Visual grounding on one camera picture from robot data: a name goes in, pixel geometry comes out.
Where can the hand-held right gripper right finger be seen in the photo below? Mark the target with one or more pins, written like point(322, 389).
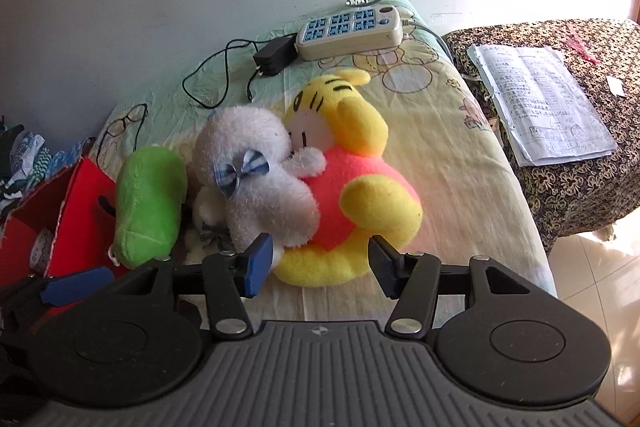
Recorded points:
point(382, 267)

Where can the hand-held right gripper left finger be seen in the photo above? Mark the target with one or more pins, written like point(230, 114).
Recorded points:
point(256, 264)

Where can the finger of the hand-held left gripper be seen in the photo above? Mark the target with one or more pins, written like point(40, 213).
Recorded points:
point(75, 284)

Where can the white plush with plaid bow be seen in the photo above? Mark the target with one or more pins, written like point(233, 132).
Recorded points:
point(260, 187)

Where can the red cardboard box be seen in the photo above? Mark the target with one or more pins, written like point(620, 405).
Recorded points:
point(80, 207)

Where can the yellow tiger plush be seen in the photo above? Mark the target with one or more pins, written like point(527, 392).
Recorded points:
point(370, 187)

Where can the green plush toy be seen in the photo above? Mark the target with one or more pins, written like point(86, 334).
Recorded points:
point(150, 197)

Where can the cartoon printed bedsheet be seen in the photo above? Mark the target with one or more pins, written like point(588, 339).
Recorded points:
point(450, 167)

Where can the blue floral towel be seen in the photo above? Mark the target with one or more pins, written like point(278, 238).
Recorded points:
point(62, 162)

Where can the pile of folded clothes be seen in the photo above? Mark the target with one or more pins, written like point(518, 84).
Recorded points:
point(15, 157)

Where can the black eyeglasses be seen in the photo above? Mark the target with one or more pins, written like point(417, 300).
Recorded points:
point(135, 114)

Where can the black power adapter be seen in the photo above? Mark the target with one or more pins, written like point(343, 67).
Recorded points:
point(275, 54)

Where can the stack of printed papers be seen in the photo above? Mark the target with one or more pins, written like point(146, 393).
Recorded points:
point(540, 102)

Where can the beige power strip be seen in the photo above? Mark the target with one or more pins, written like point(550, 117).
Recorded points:
point(345, 39)

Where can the small white card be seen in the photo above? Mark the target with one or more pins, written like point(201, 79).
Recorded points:
point(615, 86)

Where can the pink plastic object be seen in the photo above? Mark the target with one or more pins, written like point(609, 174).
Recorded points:
point(580, 44)

